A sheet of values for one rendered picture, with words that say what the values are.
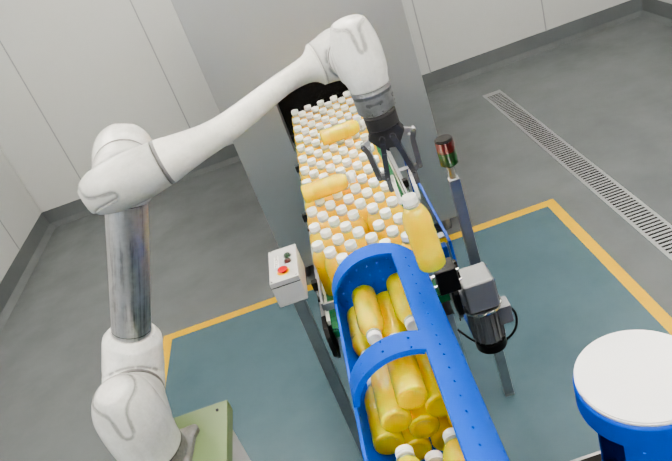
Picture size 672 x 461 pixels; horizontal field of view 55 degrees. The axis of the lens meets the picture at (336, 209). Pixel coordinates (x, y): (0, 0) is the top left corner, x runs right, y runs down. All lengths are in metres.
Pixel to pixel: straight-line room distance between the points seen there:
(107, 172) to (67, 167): 5.12
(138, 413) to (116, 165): 0.59
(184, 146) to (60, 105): 4.96
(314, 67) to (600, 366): 0.94
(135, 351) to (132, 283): 0.19
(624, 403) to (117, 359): 1.19
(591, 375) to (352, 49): 0.90
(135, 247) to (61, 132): 4.80
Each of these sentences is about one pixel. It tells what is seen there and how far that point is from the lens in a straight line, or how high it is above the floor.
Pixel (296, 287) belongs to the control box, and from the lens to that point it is 2.09.
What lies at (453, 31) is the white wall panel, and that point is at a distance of 6.21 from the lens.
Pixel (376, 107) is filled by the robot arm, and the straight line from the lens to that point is 1.40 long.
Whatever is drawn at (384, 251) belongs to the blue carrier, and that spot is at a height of 1.23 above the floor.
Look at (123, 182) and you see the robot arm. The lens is 1.35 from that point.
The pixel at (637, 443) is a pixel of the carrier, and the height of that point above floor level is 0.98.
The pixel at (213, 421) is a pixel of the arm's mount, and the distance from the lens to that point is 1.81.
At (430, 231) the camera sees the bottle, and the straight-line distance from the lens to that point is 1.55.
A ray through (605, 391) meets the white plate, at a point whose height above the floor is 1.04.
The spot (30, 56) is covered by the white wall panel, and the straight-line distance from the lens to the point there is 6.21.
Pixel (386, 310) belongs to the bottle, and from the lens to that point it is 1.79.
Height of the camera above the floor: 2.21
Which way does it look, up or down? 28 degrees down
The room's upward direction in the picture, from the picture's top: 20 degrees counter-clockwise
